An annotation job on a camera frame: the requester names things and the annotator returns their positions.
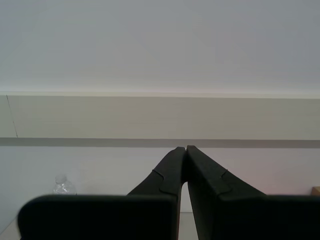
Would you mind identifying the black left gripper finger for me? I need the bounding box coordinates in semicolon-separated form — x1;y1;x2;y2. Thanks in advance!
16;146;187;240
186;145;320;240

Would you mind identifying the clear plastic water bottle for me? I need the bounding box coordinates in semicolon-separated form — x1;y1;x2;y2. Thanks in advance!
52;173;77;196

